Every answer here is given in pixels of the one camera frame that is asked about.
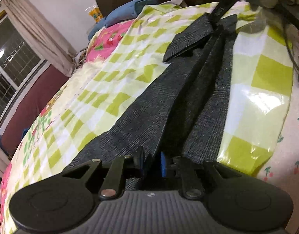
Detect dark grey checked pants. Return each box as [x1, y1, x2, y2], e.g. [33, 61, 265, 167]
[64, 12, 239, 191]

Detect blue pillow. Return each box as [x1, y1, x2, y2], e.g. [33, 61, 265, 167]
[88, 0, 158, 41]

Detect green checked plastic sheet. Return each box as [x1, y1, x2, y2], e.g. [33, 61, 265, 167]
[0, 0, 294, 234]

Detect maroon sofa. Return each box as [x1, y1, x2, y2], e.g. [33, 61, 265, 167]
[1, 65, 69, 155]

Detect right beige curtain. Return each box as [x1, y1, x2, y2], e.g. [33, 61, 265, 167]
[0, 0, 77, 77]

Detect orange yellow snack bag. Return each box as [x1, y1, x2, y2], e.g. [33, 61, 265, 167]
[85, 5, 103, 23]

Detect cherry print bed sheet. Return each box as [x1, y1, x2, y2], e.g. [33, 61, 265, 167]
[257, 47, 299, 233]

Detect floral pink yellow bedspread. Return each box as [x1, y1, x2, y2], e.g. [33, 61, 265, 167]
[0, 20, 141, 233]

